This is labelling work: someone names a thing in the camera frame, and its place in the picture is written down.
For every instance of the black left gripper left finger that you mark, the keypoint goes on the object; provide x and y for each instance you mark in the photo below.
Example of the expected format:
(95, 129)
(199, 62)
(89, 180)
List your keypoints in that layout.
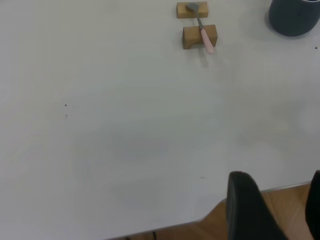
(246, 210)

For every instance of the flat rectangular wooden block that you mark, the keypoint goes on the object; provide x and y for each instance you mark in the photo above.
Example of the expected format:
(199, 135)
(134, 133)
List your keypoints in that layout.
(181, 11)

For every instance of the arched wooden block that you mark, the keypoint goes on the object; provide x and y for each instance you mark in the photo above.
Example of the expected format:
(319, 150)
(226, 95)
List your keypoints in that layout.
(191, 35)

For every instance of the dark grey ceramic mug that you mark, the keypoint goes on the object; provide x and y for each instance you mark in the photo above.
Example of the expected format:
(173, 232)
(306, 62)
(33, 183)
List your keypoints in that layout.
(290, 20)

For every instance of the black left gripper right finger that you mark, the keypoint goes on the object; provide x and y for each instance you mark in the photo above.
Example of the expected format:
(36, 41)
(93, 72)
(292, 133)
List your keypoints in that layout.
(314, 207)

